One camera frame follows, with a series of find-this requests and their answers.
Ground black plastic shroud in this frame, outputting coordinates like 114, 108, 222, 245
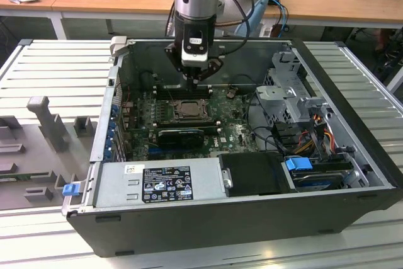
217, 152, 298, 197

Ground green motherboard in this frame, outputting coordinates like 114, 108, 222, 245
124, 88, 262, 161

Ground black internal cable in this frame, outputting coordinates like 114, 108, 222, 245
246, 92, 284, 154

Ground pale blue teach pendant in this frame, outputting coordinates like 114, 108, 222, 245
234, 0, 269, 37

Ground orange yellow wire bundle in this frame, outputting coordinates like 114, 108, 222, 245
297, 123, 335, 154

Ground blue disk carrier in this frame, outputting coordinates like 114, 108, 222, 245
285, 156, 312, 173

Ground grey power supply unit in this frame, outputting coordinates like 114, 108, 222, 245
94, 157, 227, 209

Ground CPU socket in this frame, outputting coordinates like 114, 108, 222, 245
171, 98, 212, 123

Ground blue cables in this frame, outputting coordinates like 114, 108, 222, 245
267, 0, 290, 35

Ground grey metal drive cage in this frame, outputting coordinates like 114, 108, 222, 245
254, 50, 334, 125

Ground blue case latch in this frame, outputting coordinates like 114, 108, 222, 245
62, 183, 79, 197

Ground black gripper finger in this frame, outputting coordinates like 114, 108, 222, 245
164, 43, 196, 89
194, 58, 224, 89

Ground hard disk drive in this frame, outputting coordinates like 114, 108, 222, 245
291, 169, 344, 188

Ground black graphics card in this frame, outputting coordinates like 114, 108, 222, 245
157, 129, 205, 149

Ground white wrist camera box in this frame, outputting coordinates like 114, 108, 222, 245
181, 28, 211, 69

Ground black RAM slot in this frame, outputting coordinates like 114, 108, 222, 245
154, 117, 218, 125
156, 123, 220, 132
157, 91, 213, 100
156, 84, 212, 93

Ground black PC case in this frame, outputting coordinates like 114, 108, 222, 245
61, 36, 398, 258

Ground grey parts rack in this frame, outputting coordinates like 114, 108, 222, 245
0, 95, 99, 210

